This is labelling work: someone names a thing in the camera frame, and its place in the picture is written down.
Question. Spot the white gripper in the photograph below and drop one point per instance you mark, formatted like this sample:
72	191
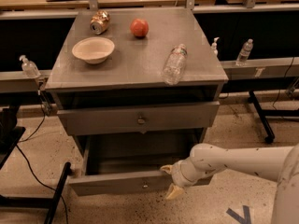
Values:
177	174

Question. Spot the grey drawer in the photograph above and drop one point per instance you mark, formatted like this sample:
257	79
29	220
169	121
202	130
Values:
142	118
123	163

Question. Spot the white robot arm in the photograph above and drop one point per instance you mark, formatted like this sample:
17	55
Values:
278	164

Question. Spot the grey top drawer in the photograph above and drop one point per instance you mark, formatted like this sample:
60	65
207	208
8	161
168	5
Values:
142	118

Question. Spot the grey three-drawer cabinet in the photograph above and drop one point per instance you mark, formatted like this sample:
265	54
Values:
132	74

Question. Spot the black rolling stand leg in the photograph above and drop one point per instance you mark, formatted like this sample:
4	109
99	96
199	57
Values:
264	113

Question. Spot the clear plastic water bottle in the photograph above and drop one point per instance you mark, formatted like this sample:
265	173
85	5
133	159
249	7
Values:
175	65

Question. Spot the small white pump bottle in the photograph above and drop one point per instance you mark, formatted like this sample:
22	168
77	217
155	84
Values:
214	45

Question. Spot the upright water bottle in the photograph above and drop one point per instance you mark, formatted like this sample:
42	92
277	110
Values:
244	53

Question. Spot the white paper bowl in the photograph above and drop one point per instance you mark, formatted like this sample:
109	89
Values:
93	50

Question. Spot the red apple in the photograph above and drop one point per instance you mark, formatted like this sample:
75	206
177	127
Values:
139	28

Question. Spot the crushed gold soda can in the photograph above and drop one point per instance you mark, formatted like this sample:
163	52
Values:
99	22

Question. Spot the hand sanitizer pump bottle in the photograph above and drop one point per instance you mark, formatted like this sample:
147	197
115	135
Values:
29	68

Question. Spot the grey metal rail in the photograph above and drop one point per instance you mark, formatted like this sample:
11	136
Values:
258	75

